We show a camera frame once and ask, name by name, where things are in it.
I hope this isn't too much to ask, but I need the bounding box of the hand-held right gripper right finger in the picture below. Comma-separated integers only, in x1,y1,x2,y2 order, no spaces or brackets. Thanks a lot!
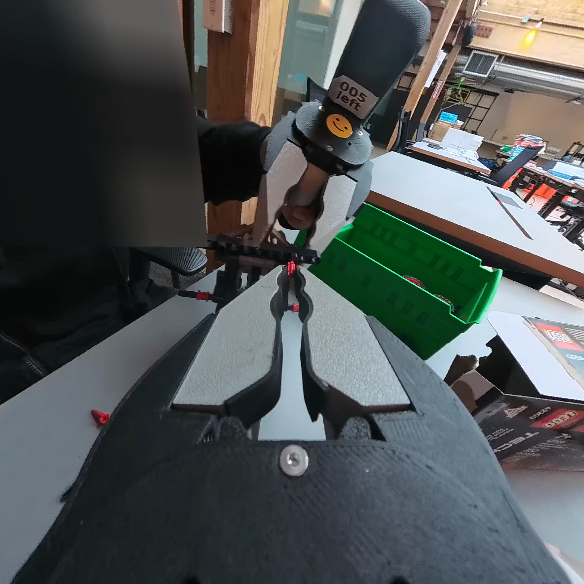
298,267,412,422

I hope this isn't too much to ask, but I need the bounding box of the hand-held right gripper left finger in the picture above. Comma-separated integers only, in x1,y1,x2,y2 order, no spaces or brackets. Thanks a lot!
172,266,284,428

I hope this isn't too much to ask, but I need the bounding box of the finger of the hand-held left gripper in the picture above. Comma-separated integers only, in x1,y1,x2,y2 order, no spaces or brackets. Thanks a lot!
252,141,304,255
304,173,358,257

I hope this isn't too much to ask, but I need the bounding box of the black grey lego model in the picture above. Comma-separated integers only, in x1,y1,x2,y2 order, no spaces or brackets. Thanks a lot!
177,232,322,315

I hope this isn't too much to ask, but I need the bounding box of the small black red lego piece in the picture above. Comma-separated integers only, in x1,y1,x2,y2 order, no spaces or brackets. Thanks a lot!
284,261,302,315

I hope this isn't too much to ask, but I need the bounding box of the person's left forearm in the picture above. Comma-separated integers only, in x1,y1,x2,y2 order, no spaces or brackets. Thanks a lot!
196,116,273,206

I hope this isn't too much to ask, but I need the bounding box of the black lego set box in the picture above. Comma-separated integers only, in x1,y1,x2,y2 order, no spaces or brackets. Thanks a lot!
445,312,584,473

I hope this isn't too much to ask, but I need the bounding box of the person's left hand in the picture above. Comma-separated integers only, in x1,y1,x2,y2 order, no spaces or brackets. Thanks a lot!
279,204,316,231

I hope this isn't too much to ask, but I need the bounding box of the slanted wooden beam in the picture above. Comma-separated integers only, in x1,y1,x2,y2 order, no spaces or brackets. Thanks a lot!
387,0,475,151

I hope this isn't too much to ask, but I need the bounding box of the green plastic bin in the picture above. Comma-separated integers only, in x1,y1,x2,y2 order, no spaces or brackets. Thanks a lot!
294,203,503,361

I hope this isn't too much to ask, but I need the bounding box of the black high-back chair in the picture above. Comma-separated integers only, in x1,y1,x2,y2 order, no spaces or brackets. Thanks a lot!
305,77,331,108

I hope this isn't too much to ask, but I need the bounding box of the air conditioner unit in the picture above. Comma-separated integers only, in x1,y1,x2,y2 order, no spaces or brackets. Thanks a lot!
463,50,500,76

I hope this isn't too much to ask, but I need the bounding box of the black mesh office chair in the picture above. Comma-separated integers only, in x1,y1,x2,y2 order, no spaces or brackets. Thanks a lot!
128,246,208,293

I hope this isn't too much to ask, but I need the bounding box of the wooden pillar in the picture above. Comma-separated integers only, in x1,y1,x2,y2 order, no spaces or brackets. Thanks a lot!
206,0,290,270

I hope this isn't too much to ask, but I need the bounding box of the grey table wooden edge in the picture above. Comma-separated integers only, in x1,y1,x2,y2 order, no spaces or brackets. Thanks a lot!
365,151,584,288

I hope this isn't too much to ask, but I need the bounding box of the table with white boxes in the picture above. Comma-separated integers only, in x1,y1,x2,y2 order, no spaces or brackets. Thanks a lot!
408,128,493,175

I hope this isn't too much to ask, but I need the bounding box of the metal air duct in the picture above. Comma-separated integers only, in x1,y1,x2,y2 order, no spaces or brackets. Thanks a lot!
490,59,584,89

